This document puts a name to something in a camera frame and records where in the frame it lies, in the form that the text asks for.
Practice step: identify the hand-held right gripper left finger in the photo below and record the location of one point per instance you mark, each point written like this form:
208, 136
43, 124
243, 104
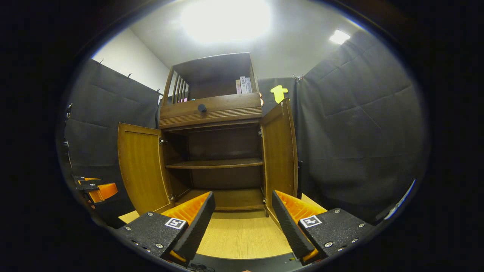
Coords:
198, 224

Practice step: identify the black backdrop cloth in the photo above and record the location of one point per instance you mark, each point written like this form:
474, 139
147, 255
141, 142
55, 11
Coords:
359, 132

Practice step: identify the large ceiling light panel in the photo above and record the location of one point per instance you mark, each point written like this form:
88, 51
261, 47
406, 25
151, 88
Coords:
227, 20

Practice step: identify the small ceiling light panel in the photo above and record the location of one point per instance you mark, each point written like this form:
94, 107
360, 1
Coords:
339, 36

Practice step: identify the wooden shoe cabinet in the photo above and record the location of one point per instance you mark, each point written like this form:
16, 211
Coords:
219, 143

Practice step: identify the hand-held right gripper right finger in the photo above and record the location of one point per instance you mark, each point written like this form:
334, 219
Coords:
289, 226

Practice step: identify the thin tan book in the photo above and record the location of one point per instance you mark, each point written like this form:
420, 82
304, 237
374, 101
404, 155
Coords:
238, 87

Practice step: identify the wooden inner cabinet shelf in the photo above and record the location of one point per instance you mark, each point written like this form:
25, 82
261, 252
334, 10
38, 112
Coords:
215, 163

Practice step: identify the thin grey book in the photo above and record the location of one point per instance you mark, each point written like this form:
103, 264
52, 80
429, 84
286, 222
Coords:
248, 85

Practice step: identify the wooden drawer with black knob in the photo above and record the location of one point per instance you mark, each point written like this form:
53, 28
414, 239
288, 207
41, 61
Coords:
227, 109

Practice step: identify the wooden cabinet door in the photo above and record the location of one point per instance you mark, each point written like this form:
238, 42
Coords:
280, 151
141, 170

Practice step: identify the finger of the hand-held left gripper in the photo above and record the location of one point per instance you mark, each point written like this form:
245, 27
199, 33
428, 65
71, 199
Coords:
104, 192
87, 180

